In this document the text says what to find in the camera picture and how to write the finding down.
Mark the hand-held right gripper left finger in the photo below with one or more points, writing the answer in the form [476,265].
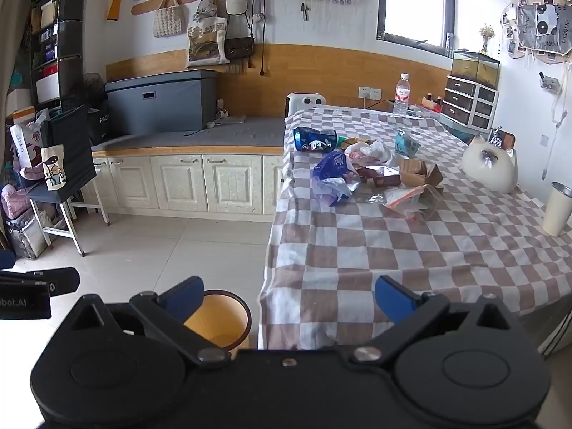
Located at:
[183,297]

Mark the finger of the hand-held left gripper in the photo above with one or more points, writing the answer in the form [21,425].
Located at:
[6,260]
[62,279]

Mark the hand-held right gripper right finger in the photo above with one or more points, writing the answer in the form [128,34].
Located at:
[395,299]

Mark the cream waste bin dark rim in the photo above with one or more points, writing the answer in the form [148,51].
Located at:
[219,321]

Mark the clear zip bag red stripe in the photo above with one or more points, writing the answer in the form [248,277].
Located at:
[404,199]

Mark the maroon snack packet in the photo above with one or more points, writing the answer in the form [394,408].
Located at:
[380,178]

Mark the torn brown cardboard piece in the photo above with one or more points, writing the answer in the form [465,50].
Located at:
[420,172]

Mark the purple snack wrapper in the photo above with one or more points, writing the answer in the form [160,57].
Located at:
[333,170]

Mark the white plastic bag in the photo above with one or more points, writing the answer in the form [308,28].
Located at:
[371,152]

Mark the teal snack packet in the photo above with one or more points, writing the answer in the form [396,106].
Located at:
[405,143]

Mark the blue foil snack bag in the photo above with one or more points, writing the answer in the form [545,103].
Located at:
[313,139]

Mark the white metal stool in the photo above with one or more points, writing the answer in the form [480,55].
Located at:
[69,225]

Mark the cartoon print tote bag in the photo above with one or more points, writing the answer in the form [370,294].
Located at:
[54,170]

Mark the white paper bag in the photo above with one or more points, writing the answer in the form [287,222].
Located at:
[27,143]

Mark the black cloth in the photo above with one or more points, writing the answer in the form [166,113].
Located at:
[73,156]

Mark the white cat-shaped ornament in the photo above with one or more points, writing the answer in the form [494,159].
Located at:
[489,172]

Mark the white tumbler cup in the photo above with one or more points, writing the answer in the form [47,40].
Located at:
[556,210]

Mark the small brown holder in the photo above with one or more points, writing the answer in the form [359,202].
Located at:
[505,139]

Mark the grey storage box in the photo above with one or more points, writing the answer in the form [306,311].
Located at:
[161,102]

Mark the small brown bottles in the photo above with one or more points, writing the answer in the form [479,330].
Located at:
[432,102]

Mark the clear water bottle red label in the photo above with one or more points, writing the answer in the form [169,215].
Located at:
[401,96]

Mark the white drawer organizer dark drawers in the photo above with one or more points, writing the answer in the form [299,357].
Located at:
[469,100]

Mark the black hanging shelf organizer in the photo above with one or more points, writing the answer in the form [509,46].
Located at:
[67,40]

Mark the glass fish tank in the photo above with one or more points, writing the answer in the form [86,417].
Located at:
[476,69]

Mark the printed canvas tote bag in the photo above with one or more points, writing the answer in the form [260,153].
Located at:
[208,44]

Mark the brown leather satchel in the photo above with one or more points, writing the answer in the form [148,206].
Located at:
[239,49]

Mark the beige crochet bag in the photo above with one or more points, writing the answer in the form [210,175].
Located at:
[169,20]

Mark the dried flower vase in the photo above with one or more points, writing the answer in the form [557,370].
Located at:
[485,35]

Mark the dark framed window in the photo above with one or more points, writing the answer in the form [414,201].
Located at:
[415,4]

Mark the white wall socket plate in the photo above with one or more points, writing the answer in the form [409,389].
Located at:
[370,93]

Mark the metal wall hook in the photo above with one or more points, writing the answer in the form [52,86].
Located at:
[547,81]

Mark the photo wall board panda print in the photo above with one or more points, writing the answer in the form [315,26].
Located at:
[540,22]

